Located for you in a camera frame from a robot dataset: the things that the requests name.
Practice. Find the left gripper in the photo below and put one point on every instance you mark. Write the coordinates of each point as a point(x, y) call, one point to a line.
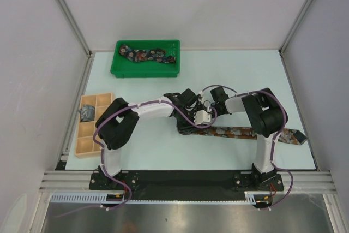
point(186, 129)

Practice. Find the orange grey patterned tie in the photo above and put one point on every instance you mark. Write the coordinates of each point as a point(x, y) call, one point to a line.
point(288, 136)

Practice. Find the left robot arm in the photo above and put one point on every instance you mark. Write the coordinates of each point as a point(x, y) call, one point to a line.
point(118, 122)

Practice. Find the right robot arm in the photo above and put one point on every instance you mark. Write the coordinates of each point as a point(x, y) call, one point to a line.
point(267, 118)

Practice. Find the dark floral tie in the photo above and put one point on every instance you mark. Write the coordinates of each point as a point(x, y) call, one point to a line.
point(144, 55)

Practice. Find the green plastic bin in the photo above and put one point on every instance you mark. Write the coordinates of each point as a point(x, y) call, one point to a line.
point(123, 68)

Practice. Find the wooden compartment box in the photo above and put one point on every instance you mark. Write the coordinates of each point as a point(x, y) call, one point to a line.
point(85, 146)

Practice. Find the rolled grey tie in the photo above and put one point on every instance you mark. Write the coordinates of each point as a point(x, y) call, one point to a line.
point(87, 113)

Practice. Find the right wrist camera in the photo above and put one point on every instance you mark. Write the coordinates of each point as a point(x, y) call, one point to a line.
point(203, 100)

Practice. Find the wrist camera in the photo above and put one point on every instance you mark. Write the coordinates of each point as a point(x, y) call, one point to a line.
point(203, 100)
point(202, 117)

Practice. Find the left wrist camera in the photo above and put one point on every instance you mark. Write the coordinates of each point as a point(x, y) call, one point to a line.
point(202, 117)

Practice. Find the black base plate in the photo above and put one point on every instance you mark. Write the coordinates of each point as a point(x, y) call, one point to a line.
point(182, 182)

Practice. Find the white cable duct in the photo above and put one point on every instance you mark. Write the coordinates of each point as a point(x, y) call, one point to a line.
point(238, 198)

